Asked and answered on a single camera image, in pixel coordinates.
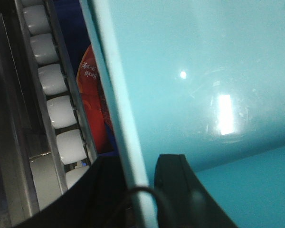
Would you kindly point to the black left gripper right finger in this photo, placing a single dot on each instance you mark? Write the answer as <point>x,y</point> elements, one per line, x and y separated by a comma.
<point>190,205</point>

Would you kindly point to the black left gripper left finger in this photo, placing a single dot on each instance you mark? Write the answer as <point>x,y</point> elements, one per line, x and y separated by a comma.
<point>89,203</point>

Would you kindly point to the light blue plastic bin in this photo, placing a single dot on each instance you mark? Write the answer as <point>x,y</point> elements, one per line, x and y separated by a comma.
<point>203,78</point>

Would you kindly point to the white roller track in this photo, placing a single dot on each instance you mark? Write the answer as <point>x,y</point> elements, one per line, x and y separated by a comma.
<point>59,101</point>

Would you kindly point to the red printed package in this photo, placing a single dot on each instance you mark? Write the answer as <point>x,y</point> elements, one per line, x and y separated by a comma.
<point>93,98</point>

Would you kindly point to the metal divider rail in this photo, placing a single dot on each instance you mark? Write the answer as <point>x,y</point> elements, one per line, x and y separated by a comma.
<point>18,200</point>

